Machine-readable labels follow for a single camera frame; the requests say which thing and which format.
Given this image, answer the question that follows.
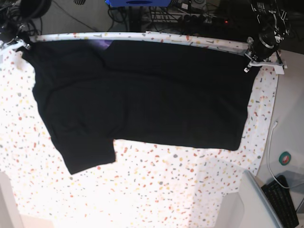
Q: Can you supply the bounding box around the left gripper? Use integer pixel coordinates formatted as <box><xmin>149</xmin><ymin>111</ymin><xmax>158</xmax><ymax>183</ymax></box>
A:
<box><xmin>244</xmin><ymin>34</ymin><xmax>282</xmax><ymax>73</ymax></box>

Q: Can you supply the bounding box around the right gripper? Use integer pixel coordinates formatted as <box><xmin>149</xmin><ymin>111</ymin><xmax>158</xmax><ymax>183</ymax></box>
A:
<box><xmin>0</xmin><ymin>23</ymin><xmax>31</xmax><ymax>50</ymax></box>

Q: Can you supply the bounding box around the black t-shirt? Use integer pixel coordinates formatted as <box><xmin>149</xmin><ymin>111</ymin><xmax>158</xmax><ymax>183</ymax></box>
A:
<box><xmin>22</xmin><ymin>40</ymin><xmax>259</xmax><ymax>174</ymax></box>

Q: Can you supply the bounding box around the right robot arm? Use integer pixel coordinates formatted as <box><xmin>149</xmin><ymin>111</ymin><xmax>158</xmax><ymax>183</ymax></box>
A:
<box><xmin>0</xmin><ymin>0</ymin><xmax>52</xmax><ymax>52</ymax></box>

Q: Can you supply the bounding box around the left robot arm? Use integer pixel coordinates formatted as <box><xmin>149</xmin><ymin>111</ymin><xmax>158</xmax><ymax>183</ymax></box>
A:
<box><xmin>244</xmin><ymin>0</ymin><xmax>290</xmax><ymax>75</ymax></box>

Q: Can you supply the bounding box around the green tape roll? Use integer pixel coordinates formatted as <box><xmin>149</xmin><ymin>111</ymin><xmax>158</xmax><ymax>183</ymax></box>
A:
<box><xmin>278</xmin><ymin>151</ymin><xmax>291</xmax><ymax>166</ymax></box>

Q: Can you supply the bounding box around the black keyboard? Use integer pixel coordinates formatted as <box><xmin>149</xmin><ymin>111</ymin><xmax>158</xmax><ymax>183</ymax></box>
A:
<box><xmin>261</xmin><ymin>180</ymin><xmax>299</xmax><ymax>228</ymax></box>

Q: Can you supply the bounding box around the grey laptop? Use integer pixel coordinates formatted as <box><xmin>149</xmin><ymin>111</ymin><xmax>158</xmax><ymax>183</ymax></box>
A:
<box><xmin>238</xmin><ymin>170</ymin><xmax>283</xmax><ymax>228</ymax></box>

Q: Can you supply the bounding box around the terrazzo pattern tablecloth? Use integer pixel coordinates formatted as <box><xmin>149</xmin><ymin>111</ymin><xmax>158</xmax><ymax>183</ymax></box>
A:
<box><xmin>0</xmin><ymin>32</ymin><xmax>278</xmax><ymax>228</ymax></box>

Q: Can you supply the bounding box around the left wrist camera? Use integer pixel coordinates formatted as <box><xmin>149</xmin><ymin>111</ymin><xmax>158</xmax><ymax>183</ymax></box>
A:
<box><xmin>274</xmin><ymin>64</ymin><xmax>288</xmax><ymax>75</ymax></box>

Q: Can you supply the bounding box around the white usb cable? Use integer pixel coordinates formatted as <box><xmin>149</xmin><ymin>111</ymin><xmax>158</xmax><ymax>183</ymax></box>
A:
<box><xmin>266</xmin><ymin>120</ymin><xmax>293</xmax><ymax>190</ymax></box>

